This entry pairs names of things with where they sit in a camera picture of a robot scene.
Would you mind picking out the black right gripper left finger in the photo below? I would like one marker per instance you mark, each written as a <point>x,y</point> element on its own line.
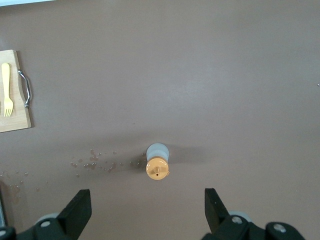
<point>77,212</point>

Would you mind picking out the yellow plastic fork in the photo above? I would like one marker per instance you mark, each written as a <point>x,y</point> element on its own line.
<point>6,85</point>

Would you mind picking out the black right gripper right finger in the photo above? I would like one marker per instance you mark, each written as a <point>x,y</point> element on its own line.
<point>213,212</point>

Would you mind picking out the translucent squeeze bottle orange cap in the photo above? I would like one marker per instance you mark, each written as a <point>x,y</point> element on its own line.
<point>157,167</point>

